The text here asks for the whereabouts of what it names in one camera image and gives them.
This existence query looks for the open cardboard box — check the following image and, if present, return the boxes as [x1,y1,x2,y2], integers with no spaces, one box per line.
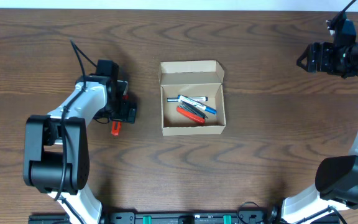
[158,60,226,136]

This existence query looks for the blue whiteboard marker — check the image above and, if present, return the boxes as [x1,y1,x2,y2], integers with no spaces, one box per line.
[177,95,217,114]

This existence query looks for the red utility knife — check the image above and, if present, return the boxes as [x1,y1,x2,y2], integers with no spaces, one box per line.
[111,94,129,136]

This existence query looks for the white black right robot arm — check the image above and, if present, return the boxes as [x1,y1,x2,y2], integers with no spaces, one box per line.
[269,9,358,223]

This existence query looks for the red multi-tool pocket knife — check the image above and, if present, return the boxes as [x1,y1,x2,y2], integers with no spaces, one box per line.
[177,102,208,124]

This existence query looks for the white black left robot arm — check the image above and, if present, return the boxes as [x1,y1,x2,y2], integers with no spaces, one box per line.
[23,74,136,223]

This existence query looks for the black whiteboard marker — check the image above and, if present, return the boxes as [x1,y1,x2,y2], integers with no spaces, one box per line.
[166,96,209,103]

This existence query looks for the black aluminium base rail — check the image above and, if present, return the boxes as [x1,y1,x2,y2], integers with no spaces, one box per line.
[28,210,285,224]

